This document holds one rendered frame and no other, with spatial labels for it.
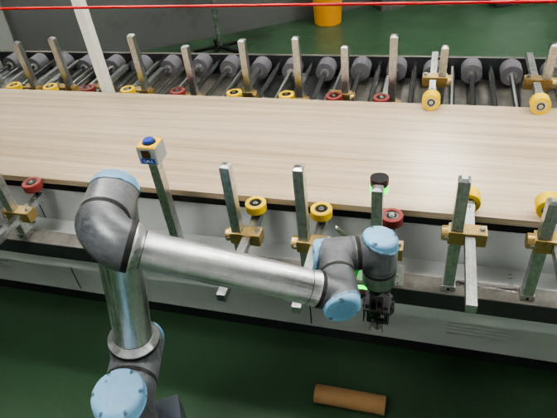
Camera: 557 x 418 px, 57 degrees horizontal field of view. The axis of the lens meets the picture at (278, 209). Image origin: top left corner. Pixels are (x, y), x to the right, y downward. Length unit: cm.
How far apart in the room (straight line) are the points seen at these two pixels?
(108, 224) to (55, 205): 148
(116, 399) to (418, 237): 119
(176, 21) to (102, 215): 504
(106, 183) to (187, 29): 498
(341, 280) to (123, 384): 69
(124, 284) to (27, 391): 154
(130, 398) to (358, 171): 116
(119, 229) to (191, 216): 113
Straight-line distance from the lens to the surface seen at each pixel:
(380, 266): 135
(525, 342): 246
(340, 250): 131
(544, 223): 170
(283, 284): 118
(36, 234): 248
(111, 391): 156
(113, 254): 112
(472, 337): 244
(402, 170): 207
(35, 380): 288
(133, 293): 142
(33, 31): 614
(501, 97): 304
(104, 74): 302
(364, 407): 235
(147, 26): 608
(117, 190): 122
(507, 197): 200
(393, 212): 186
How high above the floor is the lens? 209
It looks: 39 degrees down
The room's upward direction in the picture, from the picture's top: 7 degrees counter-clockwise
